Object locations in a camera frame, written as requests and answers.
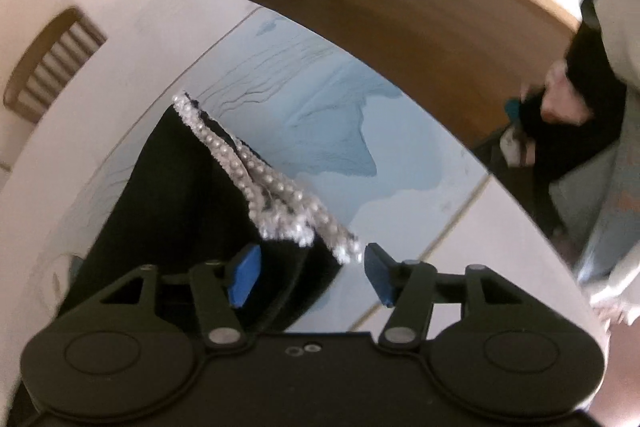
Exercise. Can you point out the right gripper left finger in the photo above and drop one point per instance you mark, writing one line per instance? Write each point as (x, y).
(218, 290)

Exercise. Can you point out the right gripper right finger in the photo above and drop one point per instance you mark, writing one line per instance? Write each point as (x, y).
(408, 288)

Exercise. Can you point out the black garment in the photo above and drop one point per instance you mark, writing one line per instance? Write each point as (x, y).
(199, 194)

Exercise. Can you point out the person in grey clothes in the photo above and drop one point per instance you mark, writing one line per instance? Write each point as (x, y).
(579, 111)

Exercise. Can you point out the wooden dining chair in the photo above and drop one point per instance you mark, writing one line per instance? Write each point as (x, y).
(50, 63)

